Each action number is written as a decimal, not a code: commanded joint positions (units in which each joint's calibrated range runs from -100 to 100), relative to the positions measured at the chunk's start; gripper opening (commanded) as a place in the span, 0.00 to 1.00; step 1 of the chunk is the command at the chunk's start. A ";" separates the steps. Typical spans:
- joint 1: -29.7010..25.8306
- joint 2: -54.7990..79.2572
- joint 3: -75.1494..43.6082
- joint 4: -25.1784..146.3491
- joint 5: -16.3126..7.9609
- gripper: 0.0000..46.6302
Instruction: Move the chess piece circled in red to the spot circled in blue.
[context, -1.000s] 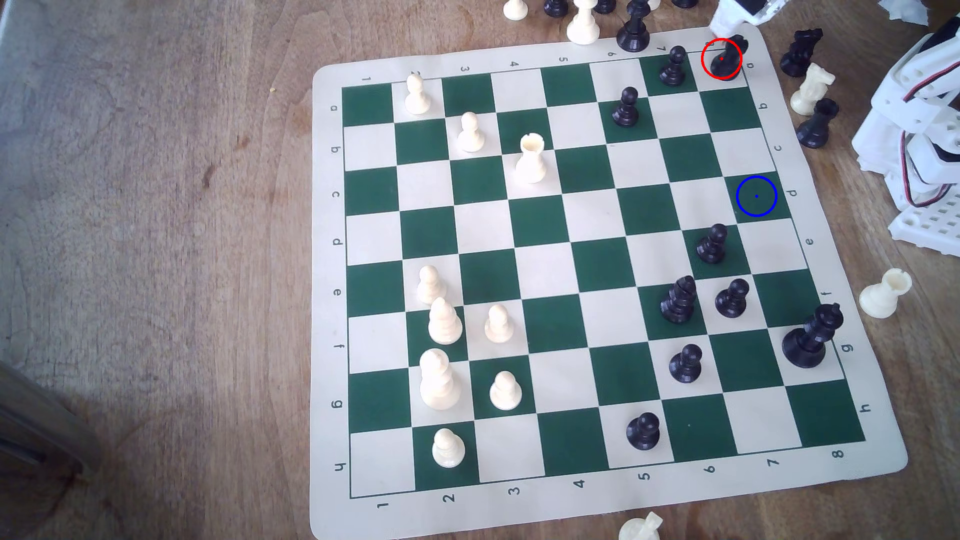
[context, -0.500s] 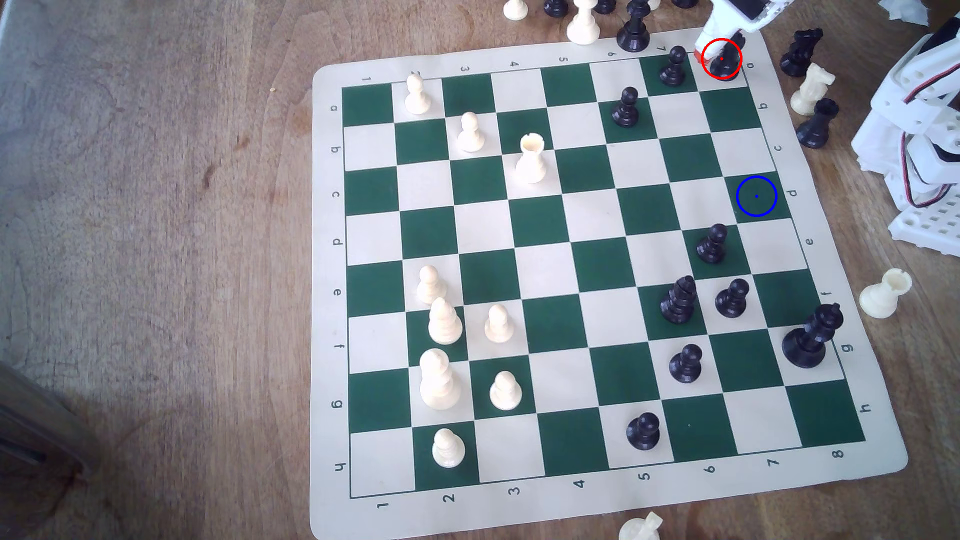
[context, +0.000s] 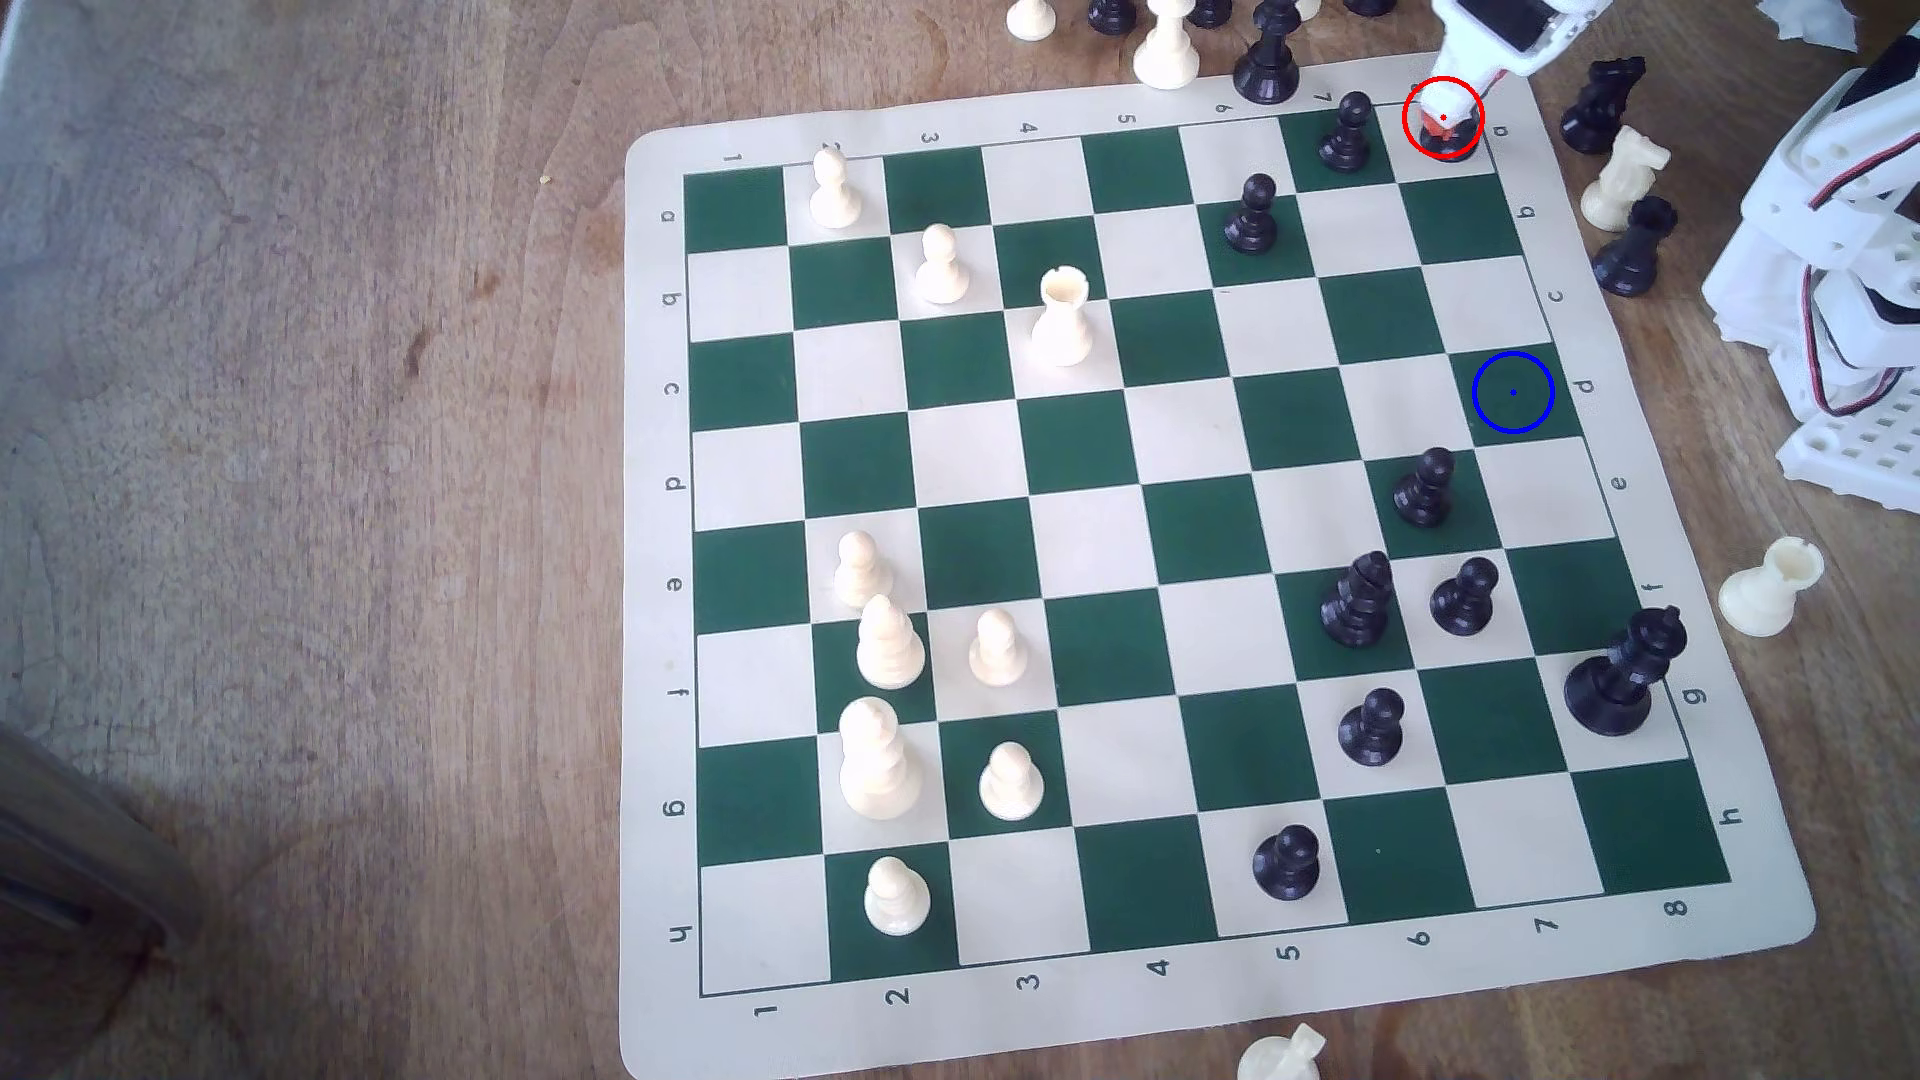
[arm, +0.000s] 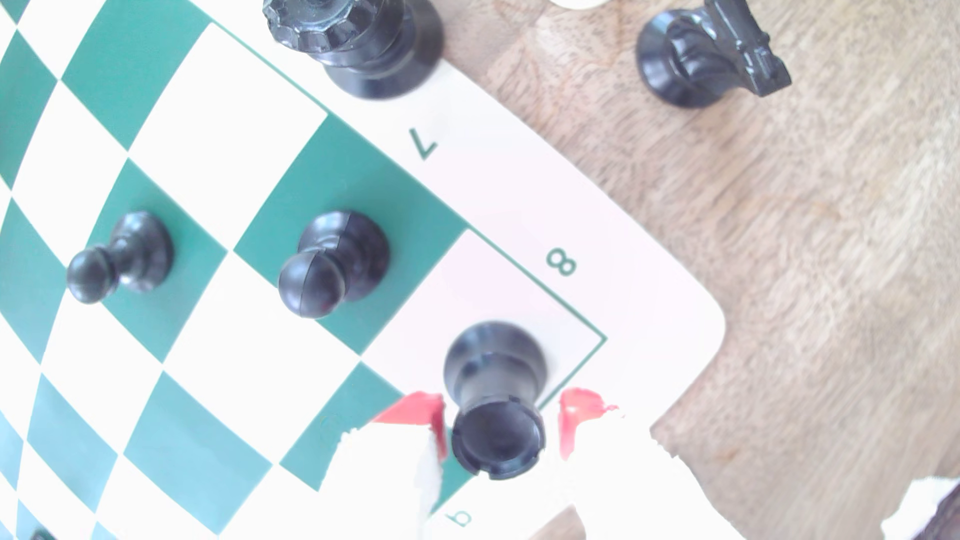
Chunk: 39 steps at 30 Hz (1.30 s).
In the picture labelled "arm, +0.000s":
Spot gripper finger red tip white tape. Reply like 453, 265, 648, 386
315, 392, 450, 540
558, 387, 745, 540

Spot black rook chess piece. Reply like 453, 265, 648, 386
442, 321, 549, 481

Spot black pawn chess piece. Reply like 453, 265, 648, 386
277, 210, 391, 320
65, 210, 176, 306

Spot green and white chess mat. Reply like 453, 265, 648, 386
0, 0, 727, 540

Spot black knight chess piece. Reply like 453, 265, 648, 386
635, 0, 793, 109

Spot black queen chess piece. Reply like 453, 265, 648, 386
261, 0, 445, 101

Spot white crumpled object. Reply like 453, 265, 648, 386
880, 475, 960, 540

